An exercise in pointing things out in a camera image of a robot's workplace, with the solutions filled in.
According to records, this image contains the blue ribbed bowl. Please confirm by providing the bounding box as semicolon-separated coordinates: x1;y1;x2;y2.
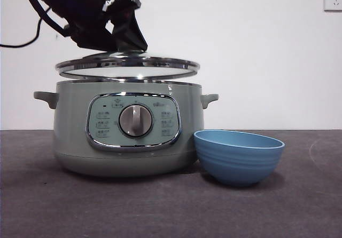
193;130;286;188

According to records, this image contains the pale green electric steamer pot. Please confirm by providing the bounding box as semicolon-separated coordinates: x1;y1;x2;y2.
33;80;219;179

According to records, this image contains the glass lid with green knob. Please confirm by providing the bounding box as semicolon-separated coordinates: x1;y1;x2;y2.
55;48;201;82

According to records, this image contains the black cable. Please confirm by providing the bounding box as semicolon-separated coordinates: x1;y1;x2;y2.
0;7;51;48

